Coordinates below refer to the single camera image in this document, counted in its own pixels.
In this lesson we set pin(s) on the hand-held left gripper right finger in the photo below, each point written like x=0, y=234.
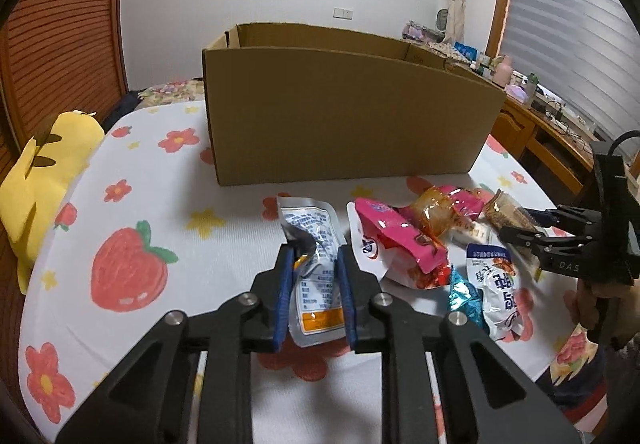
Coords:
x=347, y=294

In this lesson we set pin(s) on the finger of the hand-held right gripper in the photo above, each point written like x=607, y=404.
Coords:
x=525, y=236
x=555, y=215

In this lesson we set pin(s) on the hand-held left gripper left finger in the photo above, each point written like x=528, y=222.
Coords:
x=282, y=294

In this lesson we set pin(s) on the clear brown grain bar packet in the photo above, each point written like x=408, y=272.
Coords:
x=505, y=214

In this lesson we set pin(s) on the silver white snack packet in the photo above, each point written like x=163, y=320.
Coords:
x=315, y=274

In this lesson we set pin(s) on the small white snack packet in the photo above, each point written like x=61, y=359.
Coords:
x=477, y=231

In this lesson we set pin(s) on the white blue snack packet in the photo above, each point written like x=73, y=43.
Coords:
x=495, y=289

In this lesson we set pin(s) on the pink snack packet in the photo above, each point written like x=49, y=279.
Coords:
x=395, y=234

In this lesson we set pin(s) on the teal foil snack packet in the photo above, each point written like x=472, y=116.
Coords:
x=462, y=296

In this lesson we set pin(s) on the gold foil snack packet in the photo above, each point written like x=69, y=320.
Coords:
x=440, y=211

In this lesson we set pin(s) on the cardboard box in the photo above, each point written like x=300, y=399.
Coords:
x=340, y=124

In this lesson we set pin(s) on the person's right hand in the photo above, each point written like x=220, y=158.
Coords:
x=582, y=309

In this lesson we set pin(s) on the wooden cabinet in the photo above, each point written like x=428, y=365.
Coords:
x=520, y=129

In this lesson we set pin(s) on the pink box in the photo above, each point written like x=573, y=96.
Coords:
x=517, y=93

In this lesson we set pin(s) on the green bottle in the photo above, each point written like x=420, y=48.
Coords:
x=533, y=84

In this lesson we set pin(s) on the pink bottle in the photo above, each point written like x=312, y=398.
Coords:
x=502, y=72

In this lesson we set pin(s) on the grey striped window blind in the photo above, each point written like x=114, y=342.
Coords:
x=565, y=24

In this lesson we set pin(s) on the small round mirror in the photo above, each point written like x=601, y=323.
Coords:
x=441, y=20

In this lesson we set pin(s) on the floral storage bag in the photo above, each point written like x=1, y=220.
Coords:
x=422, y=32

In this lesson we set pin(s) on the floral quilt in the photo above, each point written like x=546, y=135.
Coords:
x=175, y=92

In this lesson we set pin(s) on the dark blue blanket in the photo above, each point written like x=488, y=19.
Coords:
x=122, y=107

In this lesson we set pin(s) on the yellow plush pillow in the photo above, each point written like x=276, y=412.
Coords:
x=40, y=174

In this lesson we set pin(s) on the wooden slatted wardrobe door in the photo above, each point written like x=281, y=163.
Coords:
x=65, y=49

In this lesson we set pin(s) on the white wall switch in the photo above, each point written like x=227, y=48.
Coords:
x=343, y=13

